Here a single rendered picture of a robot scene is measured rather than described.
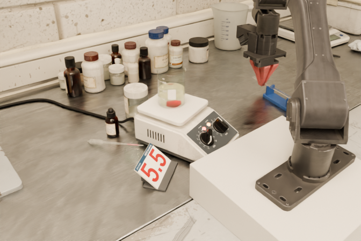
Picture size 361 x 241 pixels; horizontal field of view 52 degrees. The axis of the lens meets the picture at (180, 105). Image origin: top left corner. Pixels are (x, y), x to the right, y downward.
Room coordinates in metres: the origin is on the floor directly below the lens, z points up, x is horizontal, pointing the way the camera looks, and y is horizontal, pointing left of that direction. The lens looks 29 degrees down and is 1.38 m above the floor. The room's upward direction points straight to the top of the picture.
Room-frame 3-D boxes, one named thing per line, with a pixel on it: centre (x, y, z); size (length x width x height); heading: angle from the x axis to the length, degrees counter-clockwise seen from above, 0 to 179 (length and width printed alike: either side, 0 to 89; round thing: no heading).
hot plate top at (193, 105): (0.72, 0.02, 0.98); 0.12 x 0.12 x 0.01; 57
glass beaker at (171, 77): (0.72, 0.02, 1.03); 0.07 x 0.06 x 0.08; 45
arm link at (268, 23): (0.96, -0.23, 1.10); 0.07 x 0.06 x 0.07; 179
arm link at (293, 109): (0.50, -0.22, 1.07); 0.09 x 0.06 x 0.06; 89
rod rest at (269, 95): (0.88, -0.27, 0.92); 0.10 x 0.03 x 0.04; 28
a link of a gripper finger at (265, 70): (0.96, -0.24, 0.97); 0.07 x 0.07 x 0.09; 28
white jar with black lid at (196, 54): (1.20, -0.06, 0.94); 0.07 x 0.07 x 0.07
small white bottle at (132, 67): (1.02, 0.14, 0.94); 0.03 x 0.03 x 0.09
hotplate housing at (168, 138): (0.70, -0.01, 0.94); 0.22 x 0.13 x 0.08; 57
